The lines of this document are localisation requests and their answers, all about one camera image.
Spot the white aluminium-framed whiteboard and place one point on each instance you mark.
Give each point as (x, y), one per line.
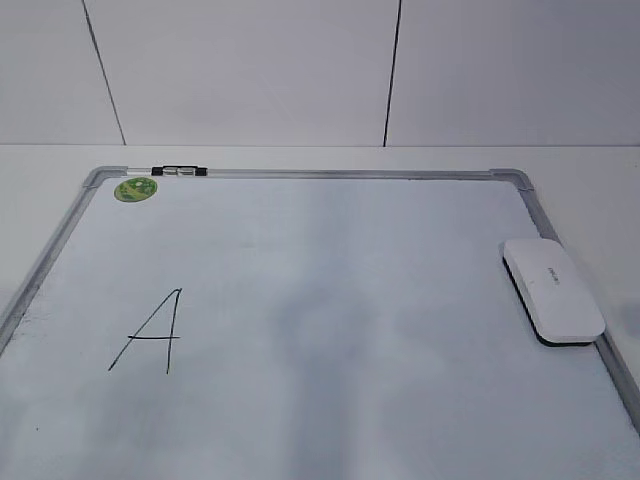
(301, 325)

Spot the round green magnet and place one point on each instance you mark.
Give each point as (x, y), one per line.
(135, 189)

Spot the white whiteboard eraser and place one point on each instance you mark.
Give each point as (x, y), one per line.
(559, 303)

